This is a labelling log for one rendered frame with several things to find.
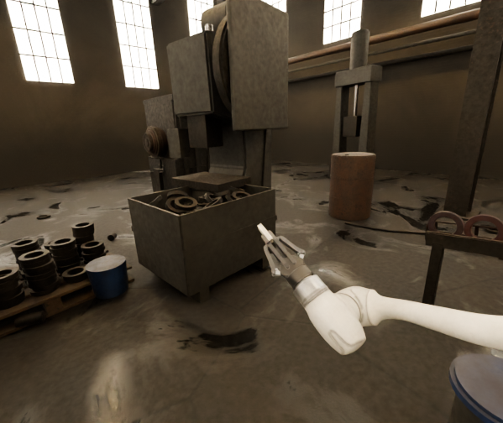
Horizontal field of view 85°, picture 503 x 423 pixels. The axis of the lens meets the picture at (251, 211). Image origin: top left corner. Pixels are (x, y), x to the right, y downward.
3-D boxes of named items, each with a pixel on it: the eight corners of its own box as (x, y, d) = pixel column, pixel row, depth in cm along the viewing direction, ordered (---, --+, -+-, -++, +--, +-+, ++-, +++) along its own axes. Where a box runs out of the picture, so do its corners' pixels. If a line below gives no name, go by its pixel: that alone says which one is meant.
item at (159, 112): (174, 192, 586) (163, 104, 534) (222, 207, 464) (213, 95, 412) (130, 201, 527) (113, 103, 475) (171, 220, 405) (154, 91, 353)
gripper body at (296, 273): (292, 294, 83) (275, 270, 88) (315, 278, 85) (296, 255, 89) (292, 287, 77) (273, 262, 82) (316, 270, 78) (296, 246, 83)
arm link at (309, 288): (327, 293, 83) (315, 278, 86) (330, 284, 75) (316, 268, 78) (304, 311, 81) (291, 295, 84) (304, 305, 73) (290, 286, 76)
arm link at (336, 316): (296, 314, 76) (317, 304, 86) (334, 368, 69) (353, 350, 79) (320, 290, 72) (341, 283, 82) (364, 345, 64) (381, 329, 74)
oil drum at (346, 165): (341, 206, 443) (344, 150, 417) (378, 214, 401) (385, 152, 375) (320, 215, 406) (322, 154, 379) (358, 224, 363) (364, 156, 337)
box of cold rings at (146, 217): (222, 240, 327) (217, 174, 304) (277, 261, 272) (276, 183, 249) (138, 274, 257) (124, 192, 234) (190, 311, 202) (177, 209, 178)
